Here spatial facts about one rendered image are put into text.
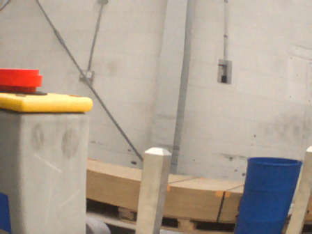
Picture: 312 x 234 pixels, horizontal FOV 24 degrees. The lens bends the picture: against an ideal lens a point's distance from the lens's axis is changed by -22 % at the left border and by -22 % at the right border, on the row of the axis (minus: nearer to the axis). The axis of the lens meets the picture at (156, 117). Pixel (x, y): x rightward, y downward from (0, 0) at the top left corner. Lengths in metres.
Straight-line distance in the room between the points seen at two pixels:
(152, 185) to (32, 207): 1.17
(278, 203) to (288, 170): 0.26
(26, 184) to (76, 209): 0.05
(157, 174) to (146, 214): 0.08
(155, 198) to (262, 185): 4.41
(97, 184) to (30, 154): 6.56
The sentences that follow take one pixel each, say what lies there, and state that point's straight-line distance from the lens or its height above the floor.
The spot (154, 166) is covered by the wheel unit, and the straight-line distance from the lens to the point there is 1.49.
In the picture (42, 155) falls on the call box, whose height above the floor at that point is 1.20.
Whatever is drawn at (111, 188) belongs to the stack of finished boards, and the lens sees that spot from 6.83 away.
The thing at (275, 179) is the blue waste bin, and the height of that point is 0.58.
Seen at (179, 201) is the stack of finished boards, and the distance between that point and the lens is 6.59.
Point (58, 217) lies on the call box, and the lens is 0.35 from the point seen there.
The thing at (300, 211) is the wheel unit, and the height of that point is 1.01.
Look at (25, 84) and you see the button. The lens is 0.34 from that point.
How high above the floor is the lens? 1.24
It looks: 3 degrees down
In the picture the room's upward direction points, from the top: 7 degrees clockwise
